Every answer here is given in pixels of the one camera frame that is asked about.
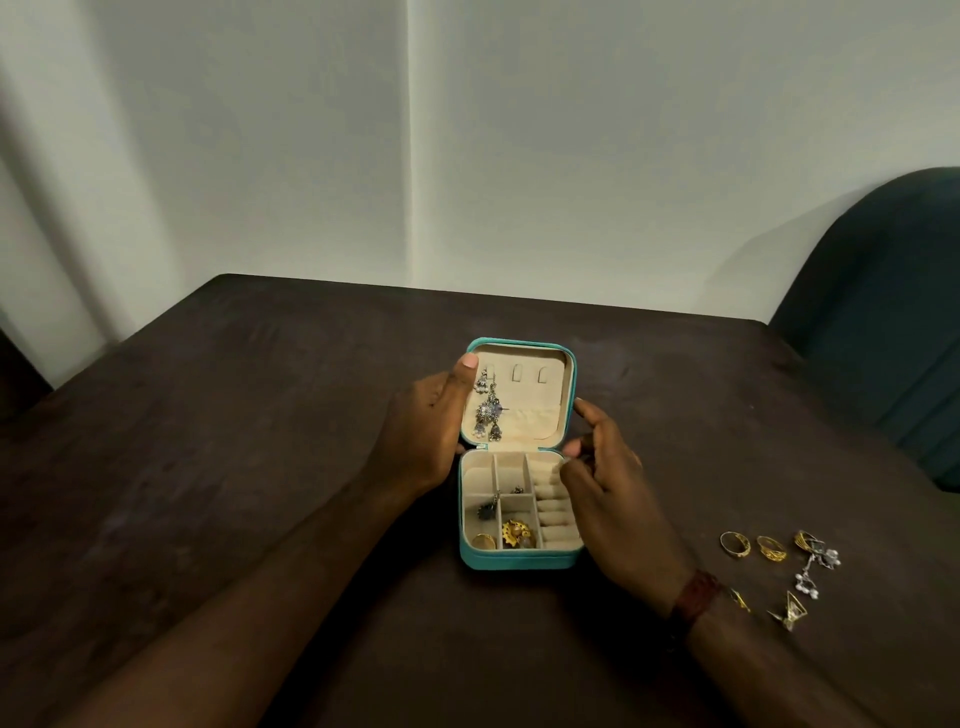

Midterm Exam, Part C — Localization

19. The person's right forearm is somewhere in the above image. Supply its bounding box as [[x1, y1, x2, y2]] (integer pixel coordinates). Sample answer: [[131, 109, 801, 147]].
[[678, 592, 871, 728]]

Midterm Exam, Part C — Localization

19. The person's left forearm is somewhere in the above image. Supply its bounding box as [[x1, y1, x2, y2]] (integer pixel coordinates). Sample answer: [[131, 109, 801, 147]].
[[59, 472, 410, 728]]

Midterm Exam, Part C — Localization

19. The person's right hand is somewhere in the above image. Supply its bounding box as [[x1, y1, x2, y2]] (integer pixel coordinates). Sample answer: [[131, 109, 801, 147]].
[[558, 397, 699, 618]]

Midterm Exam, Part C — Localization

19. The teal jewelry box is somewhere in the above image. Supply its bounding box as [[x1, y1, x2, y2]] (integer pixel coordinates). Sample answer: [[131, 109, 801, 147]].
[[457, 337, 586, 573]]

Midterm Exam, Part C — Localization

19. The silver pearl cluster earring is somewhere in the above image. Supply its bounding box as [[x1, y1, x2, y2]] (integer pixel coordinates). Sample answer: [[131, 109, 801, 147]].
[[794, 539, 843, 601]]

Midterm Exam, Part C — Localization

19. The dark brown curtain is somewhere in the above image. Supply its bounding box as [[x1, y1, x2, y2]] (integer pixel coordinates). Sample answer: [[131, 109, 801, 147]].
[[0, 328, 54, 421]]

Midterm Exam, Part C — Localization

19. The triangular gold earring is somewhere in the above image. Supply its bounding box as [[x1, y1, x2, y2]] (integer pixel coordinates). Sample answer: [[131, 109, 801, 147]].
[[766, 590, 810, 633]]

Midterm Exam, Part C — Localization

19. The red thread wristband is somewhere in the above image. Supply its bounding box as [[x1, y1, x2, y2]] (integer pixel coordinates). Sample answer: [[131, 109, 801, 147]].
[[667, 569, 729, 628]]

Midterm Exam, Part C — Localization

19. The person's left hand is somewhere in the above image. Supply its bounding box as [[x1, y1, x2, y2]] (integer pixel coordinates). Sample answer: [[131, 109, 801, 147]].
[[359, 352, 481, 504]]

